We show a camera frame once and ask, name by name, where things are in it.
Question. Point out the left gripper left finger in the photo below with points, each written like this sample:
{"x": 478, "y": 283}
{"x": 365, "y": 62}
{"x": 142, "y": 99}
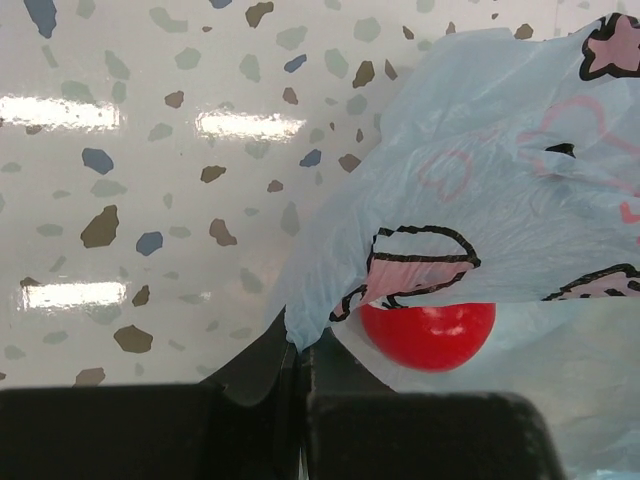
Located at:
{"x": 234, "y": 424}

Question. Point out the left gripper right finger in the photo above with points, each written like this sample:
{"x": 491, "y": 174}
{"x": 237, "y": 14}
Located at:
{"x": 359, "y": 428}

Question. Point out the blue printed plastic bag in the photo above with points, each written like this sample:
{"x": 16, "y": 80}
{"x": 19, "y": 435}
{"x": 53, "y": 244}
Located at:
{"x": 507, "y": 173}

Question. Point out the red fruit in bag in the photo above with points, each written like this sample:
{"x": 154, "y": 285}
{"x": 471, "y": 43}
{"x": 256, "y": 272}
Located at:
{"x": 431, "y": 339}

